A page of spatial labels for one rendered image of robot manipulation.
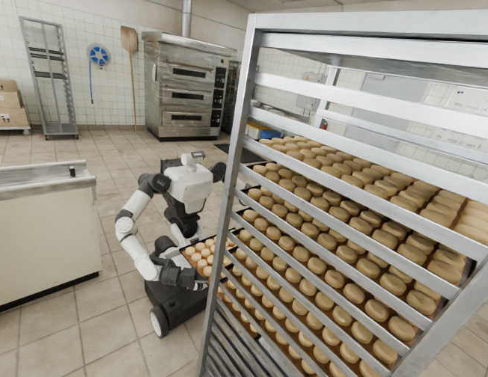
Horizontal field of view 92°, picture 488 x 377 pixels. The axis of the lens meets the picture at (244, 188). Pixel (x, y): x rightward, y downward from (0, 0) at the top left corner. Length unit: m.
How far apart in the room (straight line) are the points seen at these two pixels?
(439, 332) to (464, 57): 0.45
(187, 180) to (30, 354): 1.39
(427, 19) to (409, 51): 0.05
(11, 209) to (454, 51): 1.94
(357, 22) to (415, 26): 0.09
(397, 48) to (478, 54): 0.11
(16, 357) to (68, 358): 0.28
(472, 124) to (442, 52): 0.12
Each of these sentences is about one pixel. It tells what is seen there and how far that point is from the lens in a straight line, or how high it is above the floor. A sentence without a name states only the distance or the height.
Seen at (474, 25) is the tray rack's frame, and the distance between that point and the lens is 0.49.
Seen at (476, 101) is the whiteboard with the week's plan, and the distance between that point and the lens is 4.49.
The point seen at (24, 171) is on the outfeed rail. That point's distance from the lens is 2.11.
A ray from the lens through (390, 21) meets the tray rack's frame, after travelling 0.53.
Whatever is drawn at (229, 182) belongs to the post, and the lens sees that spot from 0.78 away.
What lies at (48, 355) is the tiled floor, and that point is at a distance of 2.08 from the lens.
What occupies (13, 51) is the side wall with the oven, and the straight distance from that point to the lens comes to 5.94.
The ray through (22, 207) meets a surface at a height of 0.77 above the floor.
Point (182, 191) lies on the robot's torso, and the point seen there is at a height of 1.03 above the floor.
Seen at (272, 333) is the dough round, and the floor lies 0.86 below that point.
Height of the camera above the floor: 1.70
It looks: 26 degrees down
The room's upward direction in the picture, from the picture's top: 11 degrees clockwise
